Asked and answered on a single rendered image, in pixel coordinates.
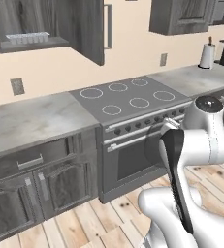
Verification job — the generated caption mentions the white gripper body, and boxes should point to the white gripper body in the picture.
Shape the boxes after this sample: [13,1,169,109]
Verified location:
[163,117,184,131]

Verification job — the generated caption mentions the grey stove with hob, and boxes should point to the grey stove with hob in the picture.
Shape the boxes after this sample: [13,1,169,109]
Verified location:
[68,76,194,204]

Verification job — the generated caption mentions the grey oven door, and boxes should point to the grey oven door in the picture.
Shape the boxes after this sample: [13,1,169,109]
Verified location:
[101,130,170,196]

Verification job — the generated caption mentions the white paper towel roll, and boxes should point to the white paper towel roll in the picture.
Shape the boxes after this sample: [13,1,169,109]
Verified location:
[198,36,216,71]

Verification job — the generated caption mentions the grey base cupboard door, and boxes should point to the grey base cupboard door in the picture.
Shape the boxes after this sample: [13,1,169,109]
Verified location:
[0,175,38,244]
[33,154,99,221]

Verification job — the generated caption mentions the grey drawer front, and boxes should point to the grey drawer front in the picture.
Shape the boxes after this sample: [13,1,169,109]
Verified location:
[0,136,82,184]

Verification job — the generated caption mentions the silver oven door handle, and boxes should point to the silver oven door handle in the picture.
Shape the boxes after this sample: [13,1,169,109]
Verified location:
[106,130,166,153]

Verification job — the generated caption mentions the grey wall socket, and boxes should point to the grey wall socket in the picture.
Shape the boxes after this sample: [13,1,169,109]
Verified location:
[10,77,26,97]
[159,52,169,68]

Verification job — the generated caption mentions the grey closed wall cabinet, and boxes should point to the grey closed wall cabinet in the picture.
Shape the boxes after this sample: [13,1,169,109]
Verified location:
[148,0,220,37]

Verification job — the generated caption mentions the silver cabinet door handle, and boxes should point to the silver cabinet door handle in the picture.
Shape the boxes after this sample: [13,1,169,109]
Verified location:
[103,3,113,50]

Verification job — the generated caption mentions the grey wall cabinet door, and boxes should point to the grey wall cabinet door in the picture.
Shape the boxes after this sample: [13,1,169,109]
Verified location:
[55,0,106,67]

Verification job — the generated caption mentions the silver cupboard door handle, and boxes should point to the silver cupboard door handle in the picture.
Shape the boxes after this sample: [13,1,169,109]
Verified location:
[37,172,50,202]
[23,176,37,207]

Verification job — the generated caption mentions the silver drawer handle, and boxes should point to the silver drawer handle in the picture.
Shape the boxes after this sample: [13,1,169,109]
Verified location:
[16,153,45,171]

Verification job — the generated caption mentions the grey open wall cabinet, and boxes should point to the grey open wall cabinet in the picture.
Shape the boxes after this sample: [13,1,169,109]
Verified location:
[0,0,71,55]

